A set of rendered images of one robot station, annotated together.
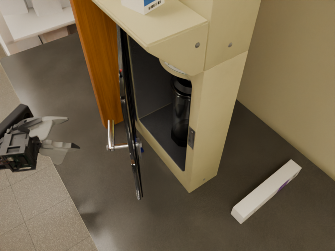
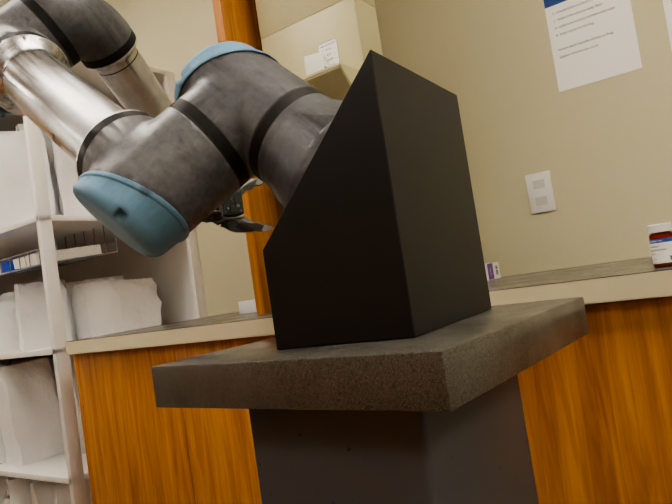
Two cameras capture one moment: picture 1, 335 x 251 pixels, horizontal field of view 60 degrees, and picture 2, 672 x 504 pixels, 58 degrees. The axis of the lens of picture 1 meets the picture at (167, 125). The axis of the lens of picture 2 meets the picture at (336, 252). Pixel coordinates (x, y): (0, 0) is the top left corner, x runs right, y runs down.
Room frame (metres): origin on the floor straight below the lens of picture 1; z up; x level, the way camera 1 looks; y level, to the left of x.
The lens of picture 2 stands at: (-0.95, 0.59, 0.99)
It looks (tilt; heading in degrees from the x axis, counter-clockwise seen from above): 3 degrees up; 340
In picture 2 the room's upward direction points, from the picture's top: 9 degrees counter-clockwise
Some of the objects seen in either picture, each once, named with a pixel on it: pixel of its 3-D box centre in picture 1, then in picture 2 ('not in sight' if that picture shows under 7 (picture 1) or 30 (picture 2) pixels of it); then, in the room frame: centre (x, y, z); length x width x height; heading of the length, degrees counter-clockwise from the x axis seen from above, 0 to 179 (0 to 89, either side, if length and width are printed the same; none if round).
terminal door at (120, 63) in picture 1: (129, 114); not in sight; (0.50, 0.10, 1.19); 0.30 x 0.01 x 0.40; 8
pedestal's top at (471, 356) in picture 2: not in sight; (380, 349); (-0.38, 0.35, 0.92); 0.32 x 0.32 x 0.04; 32
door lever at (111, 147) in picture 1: (117, 134); not in sight; (0.43, 0.12, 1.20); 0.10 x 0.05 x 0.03; 8
